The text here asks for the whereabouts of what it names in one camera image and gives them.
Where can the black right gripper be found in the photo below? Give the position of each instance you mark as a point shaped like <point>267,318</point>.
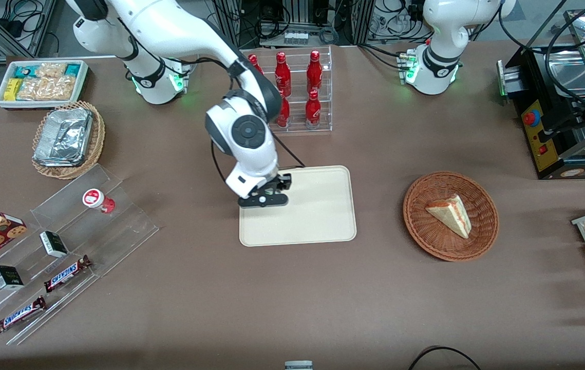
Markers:
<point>281,181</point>

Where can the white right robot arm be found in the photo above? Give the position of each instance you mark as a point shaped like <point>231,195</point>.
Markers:
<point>241,128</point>

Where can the beige plastic tray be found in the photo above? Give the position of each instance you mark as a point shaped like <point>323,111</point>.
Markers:
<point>313,216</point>

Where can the red cola bottle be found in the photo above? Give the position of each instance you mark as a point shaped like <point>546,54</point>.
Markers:
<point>313,111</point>
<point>314,73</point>
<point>255,61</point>
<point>282,72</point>
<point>284,115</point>

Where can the clear acrylic bottle rack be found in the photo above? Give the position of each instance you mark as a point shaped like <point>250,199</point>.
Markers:
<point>323,123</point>

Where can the clear acrylic stepped stand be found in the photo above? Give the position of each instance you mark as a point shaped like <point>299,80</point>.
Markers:
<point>117,226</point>

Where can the brown round wicker basket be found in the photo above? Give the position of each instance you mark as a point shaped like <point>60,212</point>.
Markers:
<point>426,231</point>

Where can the white power strip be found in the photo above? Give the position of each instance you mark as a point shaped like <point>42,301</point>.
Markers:
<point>296,37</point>

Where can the grey small object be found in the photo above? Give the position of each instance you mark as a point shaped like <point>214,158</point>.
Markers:
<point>298,365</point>

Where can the red lid yogurt cup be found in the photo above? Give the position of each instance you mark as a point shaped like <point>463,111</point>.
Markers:
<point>94,199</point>

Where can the tan wicker basket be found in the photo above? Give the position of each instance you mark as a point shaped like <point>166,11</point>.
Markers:
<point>98,136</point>

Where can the wrapped triangle sandwich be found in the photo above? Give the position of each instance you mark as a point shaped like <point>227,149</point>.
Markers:
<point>451,213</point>

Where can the silver foil container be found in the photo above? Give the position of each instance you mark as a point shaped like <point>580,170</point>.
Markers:
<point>66,136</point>

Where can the brown snickers bar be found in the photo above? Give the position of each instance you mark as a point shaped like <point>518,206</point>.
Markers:
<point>66,274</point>
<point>19,314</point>

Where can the small black box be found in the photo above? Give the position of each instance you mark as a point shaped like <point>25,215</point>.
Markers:
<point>7,277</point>
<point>54,244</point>

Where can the clear rice cracker bag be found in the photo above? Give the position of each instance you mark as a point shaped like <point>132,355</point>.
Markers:
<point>48,88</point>

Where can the teal snack pack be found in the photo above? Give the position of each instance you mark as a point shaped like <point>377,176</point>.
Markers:
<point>23,71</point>

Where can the yellow snack pack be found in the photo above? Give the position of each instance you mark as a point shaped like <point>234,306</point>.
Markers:
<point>13,89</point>

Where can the white plastic snack bin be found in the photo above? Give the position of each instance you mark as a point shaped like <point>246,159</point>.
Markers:
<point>2,103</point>

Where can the black metal machine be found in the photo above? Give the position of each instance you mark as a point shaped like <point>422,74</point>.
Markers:
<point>544,139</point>

